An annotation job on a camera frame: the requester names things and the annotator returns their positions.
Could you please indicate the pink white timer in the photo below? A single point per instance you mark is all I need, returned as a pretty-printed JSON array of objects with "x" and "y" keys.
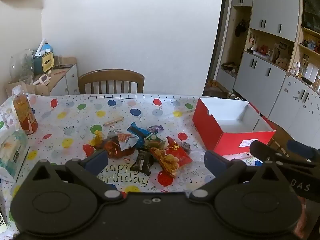
[{"x": 42, "y": 79}]

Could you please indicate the white printed carton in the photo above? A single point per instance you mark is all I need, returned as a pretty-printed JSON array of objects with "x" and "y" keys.
[{"x": 6, "y": 115}]

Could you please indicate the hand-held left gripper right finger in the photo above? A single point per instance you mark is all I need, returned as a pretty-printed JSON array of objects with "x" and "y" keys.
[{"x": 213, "y": 158}]

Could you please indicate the balloon print tablecloth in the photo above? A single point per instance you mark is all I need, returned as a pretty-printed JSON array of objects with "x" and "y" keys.
[{"x": 75, "y": 110}]

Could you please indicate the orange slippers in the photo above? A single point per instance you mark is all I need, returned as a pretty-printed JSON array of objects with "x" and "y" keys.
[{"x": 213, "y": 83}]

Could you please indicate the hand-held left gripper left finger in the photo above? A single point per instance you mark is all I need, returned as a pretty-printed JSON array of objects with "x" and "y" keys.
[{"x": 97, "y": 158}]

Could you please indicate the orange drink bottle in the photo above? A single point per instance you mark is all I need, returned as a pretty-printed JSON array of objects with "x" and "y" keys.
[{"x": 25, "y": 115}]

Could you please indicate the red fried snack packet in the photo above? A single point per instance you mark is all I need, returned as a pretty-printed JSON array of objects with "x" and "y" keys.
[{"x": 180, "y": 155}]

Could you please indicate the black snack packet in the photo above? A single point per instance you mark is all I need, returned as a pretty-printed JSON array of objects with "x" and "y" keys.
[{"x": 143, "y": 162}]

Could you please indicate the green snack packet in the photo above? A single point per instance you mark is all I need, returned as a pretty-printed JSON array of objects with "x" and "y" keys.
[{"x": 152, "y": 140}]

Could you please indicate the dark round candy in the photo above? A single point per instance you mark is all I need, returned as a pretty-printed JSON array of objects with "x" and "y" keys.
[{"x": 186, "y": 147}]

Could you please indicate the green white tissue pack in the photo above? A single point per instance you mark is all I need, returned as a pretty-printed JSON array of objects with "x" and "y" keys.
[{"x": 12, "y": 150}]

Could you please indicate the pair of shoes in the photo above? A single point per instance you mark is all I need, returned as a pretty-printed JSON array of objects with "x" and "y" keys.
[{"x": 233, "y": 96}]

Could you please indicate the white blue snack packet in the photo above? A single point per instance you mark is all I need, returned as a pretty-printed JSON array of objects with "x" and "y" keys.
[{"x": 126, "y": 140}]

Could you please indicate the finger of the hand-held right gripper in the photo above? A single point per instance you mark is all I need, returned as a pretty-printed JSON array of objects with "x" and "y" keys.
[
  {"x": 262, "y": 150},
  {"x": 300, "y": 148}
]

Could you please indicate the wooden pencil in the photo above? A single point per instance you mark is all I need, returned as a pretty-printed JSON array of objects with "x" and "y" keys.
[{"x": 113, "y": 121}]

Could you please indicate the yellow snack wrapper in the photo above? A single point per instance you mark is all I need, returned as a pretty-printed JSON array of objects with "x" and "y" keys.
[{"x": 98, "y": 137}]

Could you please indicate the blue round toy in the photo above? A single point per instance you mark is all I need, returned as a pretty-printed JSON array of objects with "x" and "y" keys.
[{"x": 47, "y": 47}]

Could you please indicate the white tube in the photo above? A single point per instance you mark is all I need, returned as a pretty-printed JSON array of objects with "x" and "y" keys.
[{"x": 40, "y": 47}]

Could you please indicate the grey wall cabinet unit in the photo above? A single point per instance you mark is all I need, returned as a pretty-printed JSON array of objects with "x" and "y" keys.
[{"x": 270, "y": 10}]

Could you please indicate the purple candy packet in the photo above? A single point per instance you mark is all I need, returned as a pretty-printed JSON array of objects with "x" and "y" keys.
[{"x": 155, "y": 129}]

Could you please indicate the white side cabinet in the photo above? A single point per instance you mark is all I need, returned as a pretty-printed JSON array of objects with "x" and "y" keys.
[{"x": 70, "y": 80}]

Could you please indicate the red cardboard box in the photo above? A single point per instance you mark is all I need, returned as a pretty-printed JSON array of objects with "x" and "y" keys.
[{"x": 212, "y": 130}]

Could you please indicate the wooden chair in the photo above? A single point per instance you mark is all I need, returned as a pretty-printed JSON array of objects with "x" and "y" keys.
[
  {"x": 111, "y": 76},
  {"x": 280, "y": 135}
]

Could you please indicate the teal yellow tissue box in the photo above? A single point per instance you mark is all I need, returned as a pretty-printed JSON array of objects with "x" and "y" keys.
[{"x": 45, "y": 62}]

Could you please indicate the red-brown foil snack packet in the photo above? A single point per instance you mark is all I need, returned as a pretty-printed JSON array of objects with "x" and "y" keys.
[{"x": 112, "y": 148}]

